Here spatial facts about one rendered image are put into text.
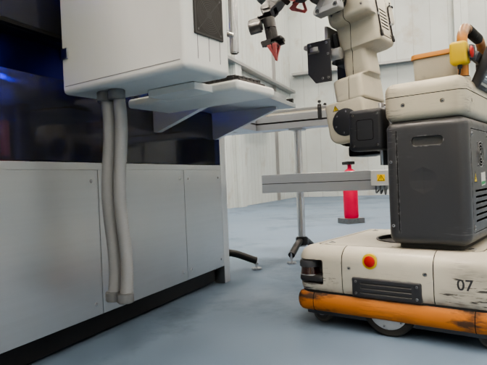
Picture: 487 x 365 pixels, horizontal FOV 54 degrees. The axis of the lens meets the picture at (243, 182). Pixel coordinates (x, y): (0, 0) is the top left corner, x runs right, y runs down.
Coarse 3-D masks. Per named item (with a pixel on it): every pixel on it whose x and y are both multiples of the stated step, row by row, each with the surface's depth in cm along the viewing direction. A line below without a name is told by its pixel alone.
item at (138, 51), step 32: (64, 0) 143; (96, 0) 135; (128, 0) 127; (160, 0) 121; (192, 0) 119; (224, 0) 130; (64, 32) 143; (96, 32) 135; (128, 32) 128; (160, 32) 121; (192, 32) 119; (224, 32) 129; (64, 64) 144; (96, 64) 136; (128, 64) 128; (160, 64) 121; (192, 64) 118; (224, 64) 129; (96, 96) 150; (128, 96) 152
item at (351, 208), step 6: (342, 162) 537; (348, 162) 527; (348, 168) 531; (348, 192) 526; (354, 192) 526; (348, 198) 526; (354, 198) 526; (348, 204) 526; (354, 204) 526; (348, 210) 527; (354, 210) 525; (348, 216) 527; (354, 216) 525; (342, 222) 530; (348, 222) 520; (354, 222) 523; (360, 222) 525
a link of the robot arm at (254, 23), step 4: (264, 4) 225; (268, 4) 225; (264, 8) 224; (268, 8) 225; (264, 12) 224; (268, 12) 225; (260, 16) 226; (264, 16) 226; (268, 16) 227; (252, 20) 228; (256, 20) 227; (248, 24) 226; (252, 24) 225; (256, 24) 225; (252, 28) 225; (256, 28) 225; (260, 28) 225; (252, 32) 226; (256, 32) 227; (260, 32) 227
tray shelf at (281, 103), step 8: (136, 96) 187; (232, 104) 215; (240, 104) 216; (248, 104) 217; (256, 104) 218; (264, 104) 219; (272, 104) 220; (280, 104) 221; (288, 104) 224; (208, 112) 236; (216, 112) 237
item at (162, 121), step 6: (204, 108) 186; (156, 114) 193; (162, 114) 192; (168, 114) 191; (174, 114) 190; (180, 114) 188; (186, 114) 187; (192, 114) 188; (156, 120) 193; (162, 120) 192; (168, 120) 191; (174, 120) 190; (180, 120) 190; (156, 126) 193; (162, 126) 192; (168, 126) 191; (156, 132) 194
